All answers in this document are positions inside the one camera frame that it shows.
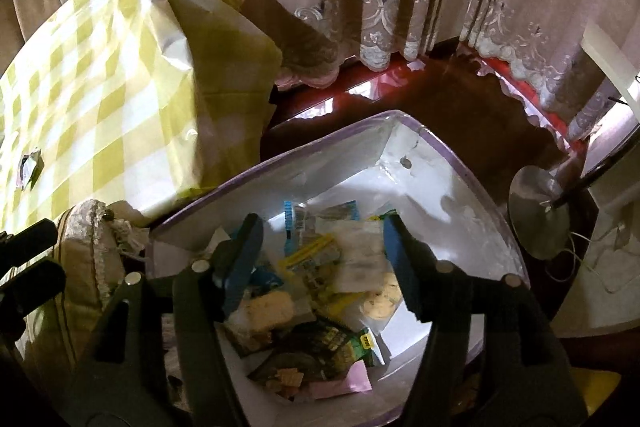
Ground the green snack packet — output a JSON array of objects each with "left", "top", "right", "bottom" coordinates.
[{"left": 350, "top": 327, "right": 386, "bottom": 368}]

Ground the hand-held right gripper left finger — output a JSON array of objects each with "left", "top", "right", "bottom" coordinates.
[{"left": 65, "top": 213, "right": 265, "bottom": 427}]

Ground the blue snack packet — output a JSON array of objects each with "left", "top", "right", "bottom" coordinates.
[{"left": 282, "top": 199, "right": 363, "bottom": 258}]

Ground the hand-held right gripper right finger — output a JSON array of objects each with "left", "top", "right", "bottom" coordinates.
[{"left": 382, "top": 213, "right": 588, "bottom": 427}]

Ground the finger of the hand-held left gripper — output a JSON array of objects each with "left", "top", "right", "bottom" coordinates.
[
  {"left": 0, "top": 260, "right": 67, "bottom": 323},
  {"left": 0, "top": 218, "right": 57, "bottom": 260}
]

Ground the white purple-trimmed storage bin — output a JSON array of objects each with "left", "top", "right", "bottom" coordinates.
[{"left": 147, "top": 109, "right": 531, "bottom": 427}]

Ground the brown striped cushion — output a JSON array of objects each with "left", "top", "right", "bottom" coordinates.
[{"left": 0, "top": 199, "right": 151, "bottom": 388}]

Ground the white furniture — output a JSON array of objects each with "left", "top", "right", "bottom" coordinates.
[{"left": 552, "top": 19, "right": 640, "bottom": 340}]

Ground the small crumpled wrapper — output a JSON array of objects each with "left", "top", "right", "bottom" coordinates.
[{"left": 17, "top": 149, "right": 46, "bottom": 190}]

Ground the yellow clear snack packet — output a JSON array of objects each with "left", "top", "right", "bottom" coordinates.
[{"left": 277, "top": 234, "right": 351, "bottom": 308}]

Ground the pink snack packet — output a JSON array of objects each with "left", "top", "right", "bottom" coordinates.
[{"left": 307, "top": 359, "right": 373, "bottom": 400}]

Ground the black cracker packet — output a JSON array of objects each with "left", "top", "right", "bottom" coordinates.
[{"left": 247, "top": 317, "right": 361, "bottom": 403}]

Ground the clear tan biscuit packet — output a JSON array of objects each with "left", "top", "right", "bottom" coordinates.
[{"left": 240, "top": 289, "right": 296, "bottom": 338}]

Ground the round metal lamp base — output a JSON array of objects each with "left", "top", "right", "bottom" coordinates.
[{"left": 508, "top": 142, "right": 640, "bottom": 260}]

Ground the yellow plastic object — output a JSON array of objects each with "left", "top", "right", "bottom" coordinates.
[{"left": 572, "top": 368, "right": 622, "bottom": 415}]

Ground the yellow white checked tablecloth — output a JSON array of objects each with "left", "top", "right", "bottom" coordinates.
[{"left": 0, "top": 0, "right": 283, "bottom": 233}]

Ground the white round-cookie packet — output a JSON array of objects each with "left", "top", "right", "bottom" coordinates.
[{"left": 360, "top": 272, "right": 407, "bottom": 323}]

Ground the clear cracker packet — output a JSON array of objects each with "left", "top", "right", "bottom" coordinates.
[{"left": 312, "top": 217, "right": 396, "bottom": 295}]

